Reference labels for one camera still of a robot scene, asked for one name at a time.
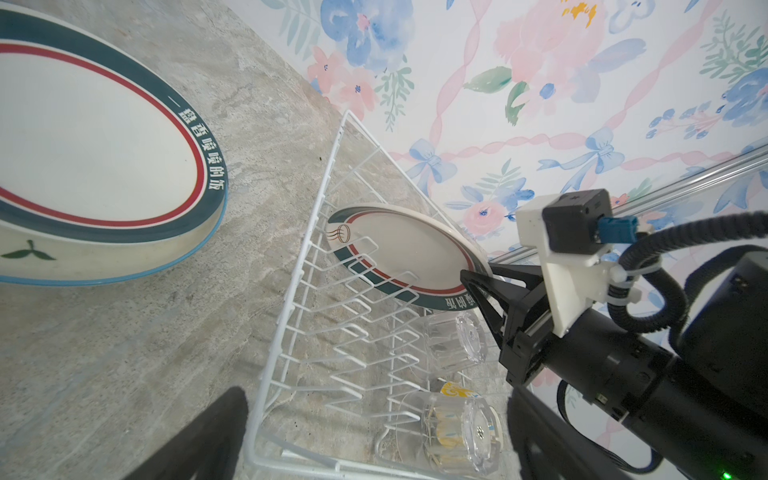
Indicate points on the watermelon pattern plate blue rim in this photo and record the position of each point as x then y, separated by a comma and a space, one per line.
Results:
32, 258

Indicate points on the clear faceted glass middle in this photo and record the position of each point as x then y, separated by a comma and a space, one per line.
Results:
453, 341

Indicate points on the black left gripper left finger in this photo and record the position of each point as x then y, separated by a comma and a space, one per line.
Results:
207, 448

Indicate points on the blue yellow patterned bowl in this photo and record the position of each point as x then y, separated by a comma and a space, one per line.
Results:
450, 389

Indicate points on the clear faceted glass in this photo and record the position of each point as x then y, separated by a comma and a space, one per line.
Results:
453, 341
435, 433

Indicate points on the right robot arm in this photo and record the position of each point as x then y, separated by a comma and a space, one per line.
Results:
700, 403

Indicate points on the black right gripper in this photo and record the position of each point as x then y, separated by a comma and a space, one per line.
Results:
612, 369

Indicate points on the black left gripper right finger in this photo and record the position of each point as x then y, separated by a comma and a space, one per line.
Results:
549, 449

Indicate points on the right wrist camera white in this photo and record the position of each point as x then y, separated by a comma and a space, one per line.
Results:
571, 233

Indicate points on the white plate dark underside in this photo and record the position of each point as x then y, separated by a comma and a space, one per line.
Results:
406, 255

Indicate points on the white wire dish rack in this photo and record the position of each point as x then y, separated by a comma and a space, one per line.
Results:
343, 353

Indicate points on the clear faceted glass front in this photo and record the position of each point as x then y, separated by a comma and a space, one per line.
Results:
435, 433

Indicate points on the right aluminium corner post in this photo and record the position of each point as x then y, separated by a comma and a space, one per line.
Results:
684, 185

